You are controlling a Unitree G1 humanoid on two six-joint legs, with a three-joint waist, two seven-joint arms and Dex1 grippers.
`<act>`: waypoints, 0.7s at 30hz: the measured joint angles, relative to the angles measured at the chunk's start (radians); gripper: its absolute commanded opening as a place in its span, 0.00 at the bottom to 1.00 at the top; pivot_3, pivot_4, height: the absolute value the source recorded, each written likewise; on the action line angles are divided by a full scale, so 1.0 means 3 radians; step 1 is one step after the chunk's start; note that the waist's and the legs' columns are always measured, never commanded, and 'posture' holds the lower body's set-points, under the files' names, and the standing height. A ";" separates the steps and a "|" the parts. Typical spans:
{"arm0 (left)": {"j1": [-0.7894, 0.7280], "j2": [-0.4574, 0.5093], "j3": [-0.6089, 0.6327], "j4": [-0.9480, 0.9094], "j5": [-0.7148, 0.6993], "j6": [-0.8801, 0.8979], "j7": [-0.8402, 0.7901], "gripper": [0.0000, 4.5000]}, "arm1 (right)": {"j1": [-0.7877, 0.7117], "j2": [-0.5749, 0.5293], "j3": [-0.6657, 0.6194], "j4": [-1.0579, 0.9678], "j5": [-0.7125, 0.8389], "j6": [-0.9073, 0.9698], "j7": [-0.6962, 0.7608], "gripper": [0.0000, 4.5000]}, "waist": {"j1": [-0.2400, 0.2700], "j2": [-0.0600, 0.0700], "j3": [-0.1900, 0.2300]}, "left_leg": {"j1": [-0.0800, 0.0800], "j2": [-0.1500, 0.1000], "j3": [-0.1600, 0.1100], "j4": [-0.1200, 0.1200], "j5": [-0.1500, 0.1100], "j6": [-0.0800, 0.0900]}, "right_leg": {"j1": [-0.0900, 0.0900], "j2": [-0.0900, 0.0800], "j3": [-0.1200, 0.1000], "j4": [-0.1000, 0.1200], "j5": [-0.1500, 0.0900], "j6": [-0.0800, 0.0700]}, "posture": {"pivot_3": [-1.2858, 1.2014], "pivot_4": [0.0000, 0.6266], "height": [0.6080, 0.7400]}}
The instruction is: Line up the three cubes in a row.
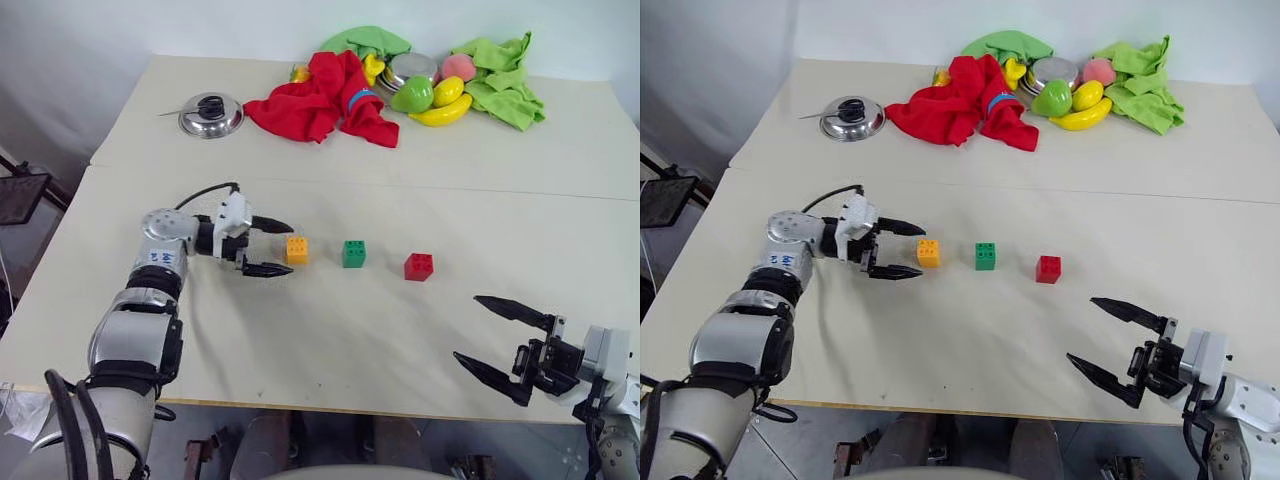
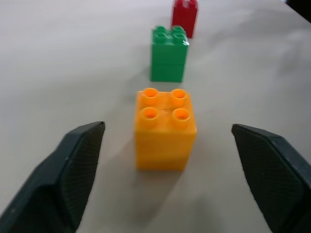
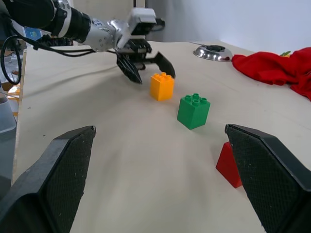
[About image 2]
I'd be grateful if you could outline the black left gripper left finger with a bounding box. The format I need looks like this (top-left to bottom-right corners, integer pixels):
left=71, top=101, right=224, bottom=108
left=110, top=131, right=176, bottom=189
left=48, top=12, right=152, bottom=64
left=0, top=121, right=106, bottom=233

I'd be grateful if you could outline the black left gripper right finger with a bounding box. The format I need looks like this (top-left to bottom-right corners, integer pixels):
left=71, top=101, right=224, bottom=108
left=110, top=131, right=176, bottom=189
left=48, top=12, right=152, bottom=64
left=231, top=123, right=311, bottom=233

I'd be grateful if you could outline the orange studded building block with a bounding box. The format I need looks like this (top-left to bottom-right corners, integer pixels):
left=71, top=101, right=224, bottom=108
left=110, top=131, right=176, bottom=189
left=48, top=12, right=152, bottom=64
left=134, top=87, right=197, bottom=172

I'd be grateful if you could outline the green studded building block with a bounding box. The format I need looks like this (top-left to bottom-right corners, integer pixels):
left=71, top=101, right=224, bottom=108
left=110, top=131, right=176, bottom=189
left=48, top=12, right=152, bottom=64
left=150, top=25, right=190, bottom=83

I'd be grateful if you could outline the red studded building block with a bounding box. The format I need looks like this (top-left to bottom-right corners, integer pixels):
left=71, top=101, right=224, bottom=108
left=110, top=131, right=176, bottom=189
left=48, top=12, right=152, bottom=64
left=171, top=0, right=199, bottom=39

